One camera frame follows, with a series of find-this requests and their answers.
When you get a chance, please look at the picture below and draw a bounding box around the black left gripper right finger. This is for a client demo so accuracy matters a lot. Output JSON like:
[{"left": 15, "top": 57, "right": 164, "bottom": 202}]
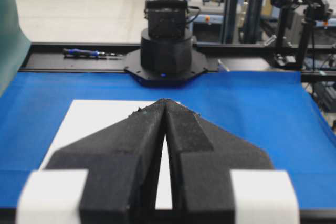
[{"left": 165, "top": 100, "right": 274, "bottom": 223}]

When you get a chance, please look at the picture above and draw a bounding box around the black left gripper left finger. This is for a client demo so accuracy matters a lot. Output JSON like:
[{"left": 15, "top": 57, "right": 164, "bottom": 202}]
[{"left": 46, "top": 100, "right": 165, "bottom": 223}]

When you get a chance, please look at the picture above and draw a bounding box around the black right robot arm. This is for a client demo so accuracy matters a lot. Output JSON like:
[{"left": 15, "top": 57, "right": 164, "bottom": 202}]
[{"left": 125, "top": 0, "right": 207, "bottom": 76}]

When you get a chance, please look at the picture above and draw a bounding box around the white foam board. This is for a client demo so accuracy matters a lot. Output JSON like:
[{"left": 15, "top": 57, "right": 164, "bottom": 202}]
[{"left": 40, "top": 100, "right": 173, "bottom": 210}]

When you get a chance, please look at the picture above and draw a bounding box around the blue table cloth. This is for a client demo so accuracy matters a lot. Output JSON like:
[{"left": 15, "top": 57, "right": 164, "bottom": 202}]
[{"left": 1, "top": 72, "right": 335, "bottom": 209}]

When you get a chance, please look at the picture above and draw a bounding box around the green backdrop curtain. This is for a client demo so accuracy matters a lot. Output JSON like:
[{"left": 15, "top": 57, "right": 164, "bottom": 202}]
[{"left": 1, "top": 0, "right": 31, "bottom": 93}]

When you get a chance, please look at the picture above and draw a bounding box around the blue handled screwdriver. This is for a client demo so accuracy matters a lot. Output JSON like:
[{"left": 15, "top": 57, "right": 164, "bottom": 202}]
[{"left": 62, "top": 48, "right": 123, "bottom": 59}]

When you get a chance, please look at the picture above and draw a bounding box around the black camera tripod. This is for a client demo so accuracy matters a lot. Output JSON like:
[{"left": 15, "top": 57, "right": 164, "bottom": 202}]
[{"left": 273, "top": 0, "right": 333, "bottom": 70}]

